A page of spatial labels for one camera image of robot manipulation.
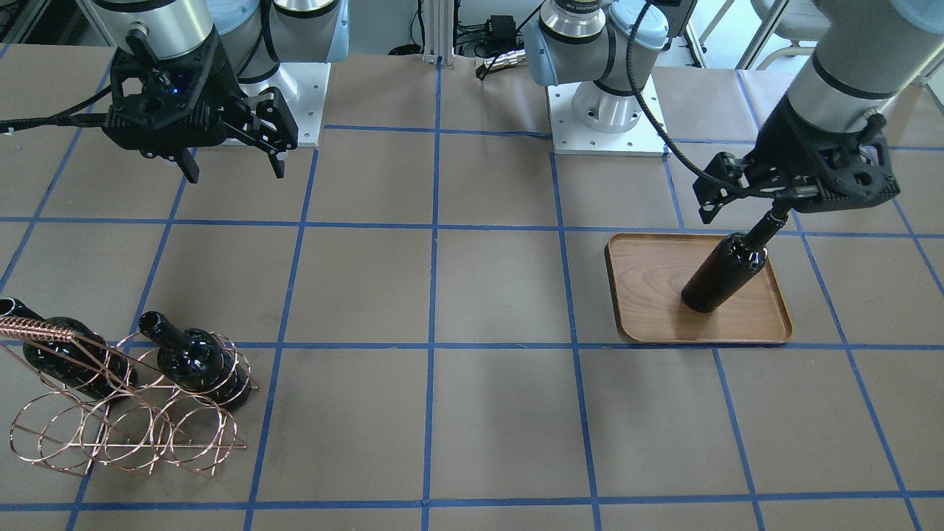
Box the aluminium frame post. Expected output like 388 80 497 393
417 0 457 69

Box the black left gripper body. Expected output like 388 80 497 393
705 100 900 214

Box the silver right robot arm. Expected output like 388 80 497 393
92 1 350 184

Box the dark wine bottle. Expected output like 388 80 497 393
681 212 784 313
1 298 139 400
138 310 251 411

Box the wooden tray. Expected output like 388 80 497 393
605 233 794 345

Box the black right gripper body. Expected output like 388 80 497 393
103 29 298 160

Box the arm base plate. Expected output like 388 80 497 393
546 72 667 157
240 63 333 148

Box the copper wire wine basket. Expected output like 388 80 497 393
2 316 248 477

